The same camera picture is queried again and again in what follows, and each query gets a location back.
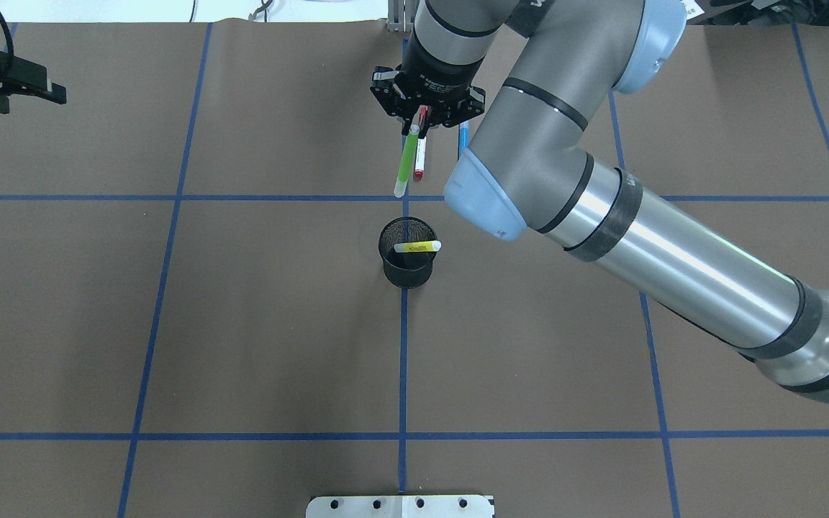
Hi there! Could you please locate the yellow marker pen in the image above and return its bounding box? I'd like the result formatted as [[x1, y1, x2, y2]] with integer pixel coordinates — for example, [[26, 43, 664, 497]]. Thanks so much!
[[392, 240, 442, 253]]

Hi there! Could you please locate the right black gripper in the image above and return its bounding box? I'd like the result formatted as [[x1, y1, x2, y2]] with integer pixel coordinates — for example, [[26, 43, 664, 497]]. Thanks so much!
[[371, 66, 486, 139]]

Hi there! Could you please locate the red marker pen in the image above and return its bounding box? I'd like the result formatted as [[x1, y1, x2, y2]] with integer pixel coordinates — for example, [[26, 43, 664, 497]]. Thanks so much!
[[412, 111, 427, 181]]

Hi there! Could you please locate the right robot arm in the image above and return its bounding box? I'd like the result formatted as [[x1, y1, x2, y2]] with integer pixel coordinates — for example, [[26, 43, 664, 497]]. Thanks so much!
[[371, 1, 829, 404]]

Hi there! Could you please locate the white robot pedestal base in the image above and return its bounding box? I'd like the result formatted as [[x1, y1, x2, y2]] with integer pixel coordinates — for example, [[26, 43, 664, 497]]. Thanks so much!
[[305, 494, 496, 517]]

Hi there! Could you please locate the aluminium frame post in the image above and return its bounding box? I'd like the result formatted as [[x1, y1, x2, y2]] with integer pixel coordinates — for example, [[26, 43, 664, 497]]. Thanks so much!
[[386, 0, 421, 33]]

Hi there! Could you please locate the green marker pen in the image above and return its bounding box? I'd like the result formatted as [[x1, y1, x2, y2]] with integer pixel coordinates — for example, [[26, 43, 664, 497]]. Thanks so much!
[[394, 122, 420, 198]]

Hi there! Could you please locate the black mesh pen cup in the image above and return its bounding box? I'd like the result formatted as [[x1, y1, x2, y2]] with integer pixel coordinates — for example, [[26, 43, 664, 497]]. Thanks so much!
[[378, 217, 438, 289]]

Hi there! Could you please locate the blue marker pen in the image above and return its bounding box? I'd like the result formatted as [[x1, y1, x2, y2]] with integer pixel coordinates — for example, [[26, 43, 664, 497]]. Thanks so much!
[[456, 121, 470, 160]]

